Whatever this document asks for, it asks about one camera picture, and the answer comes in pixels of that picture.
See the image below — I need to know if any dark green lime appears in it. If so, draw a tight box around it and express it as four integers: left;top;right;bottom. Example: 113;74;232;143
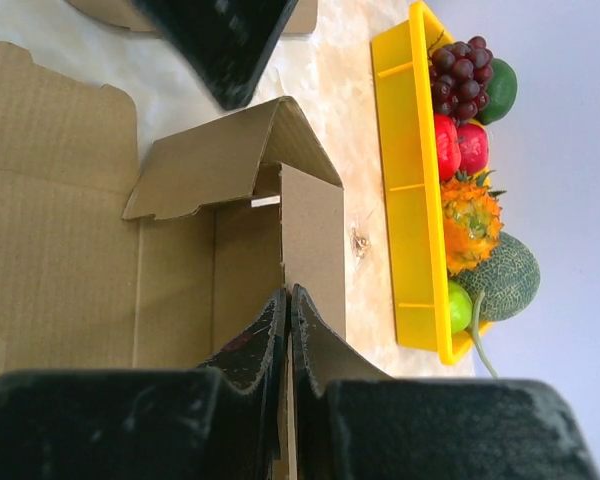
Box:
477;58;518;125

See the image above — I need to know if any orange horned melon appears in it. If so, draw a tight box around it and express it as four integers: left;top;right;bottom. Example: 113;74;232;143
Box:
440;169;504;275

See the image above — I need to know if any brown cardboard box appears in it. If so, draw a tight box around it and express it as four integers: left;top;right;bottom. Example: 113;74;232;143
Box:
0;40;347;480

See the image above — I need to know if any red apple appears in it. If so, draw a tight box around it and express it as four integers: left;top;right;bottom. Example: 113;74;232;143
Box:
457;123;489;175
434;114;461;182

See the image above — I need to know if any red apple front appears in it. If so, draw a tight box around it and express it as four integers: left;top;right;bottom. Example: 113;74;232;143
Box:
434;114;461;182

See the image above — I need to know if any purple grape bunch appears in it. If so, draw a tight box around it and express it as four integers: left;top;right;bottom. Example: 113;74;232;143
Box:
427;36;494;126

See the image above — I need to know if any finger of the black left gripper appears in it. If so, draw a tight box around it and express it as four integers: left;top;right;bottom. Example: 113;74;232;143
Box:
136;0;296;111

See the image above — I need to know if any yellow plastic fruit tray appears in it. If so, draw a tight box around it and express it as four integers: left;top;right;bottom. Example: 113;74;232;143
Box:
371;1;474;365

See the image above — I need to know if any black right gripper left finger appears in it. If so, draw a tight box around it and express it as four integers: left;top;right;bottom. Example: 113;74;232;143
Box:
0;290;286;479

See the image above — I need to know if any green netted melon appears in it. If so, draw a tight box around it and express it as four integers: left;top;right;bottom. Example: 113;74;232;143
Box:
451;231;541;322

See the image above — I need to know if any light green apple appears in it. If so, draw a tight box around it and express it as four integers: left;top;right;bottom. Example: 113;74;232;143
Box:
447;278;501;379

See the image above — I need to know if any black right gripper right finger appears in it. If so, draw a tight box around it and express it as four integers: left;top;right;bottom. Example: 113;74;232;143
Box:
290;286;599;479

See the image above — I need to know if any red apple rear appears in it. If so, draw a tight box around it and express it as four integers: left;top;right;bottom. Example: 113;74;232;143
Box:
457;123;489;175

